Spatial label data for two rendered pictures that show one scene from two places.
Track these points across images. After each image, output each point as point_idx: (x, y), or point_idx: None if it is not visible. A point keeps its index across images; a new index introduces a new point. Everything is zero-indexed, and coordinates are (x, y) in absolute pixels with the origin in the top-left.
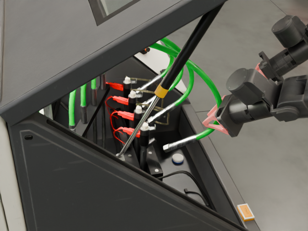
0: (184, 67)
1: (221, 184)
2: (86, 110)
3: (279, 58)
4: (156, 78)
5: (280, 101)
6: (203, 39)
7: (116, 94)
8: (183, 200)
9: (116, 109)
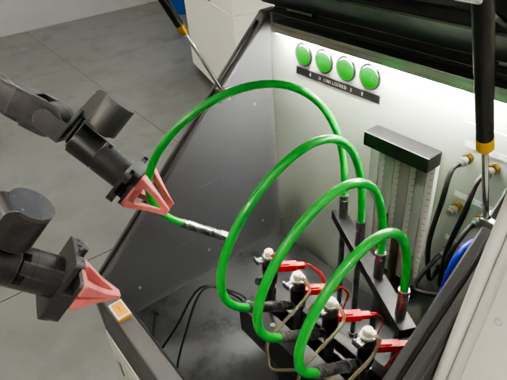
0: None
1: (158, 343)
2: (356, 230)
3: (43, 250)
4: (322, 364)
5: (69, 107)
6: None
7: None
8: (172, 152)
9: (383, 376)
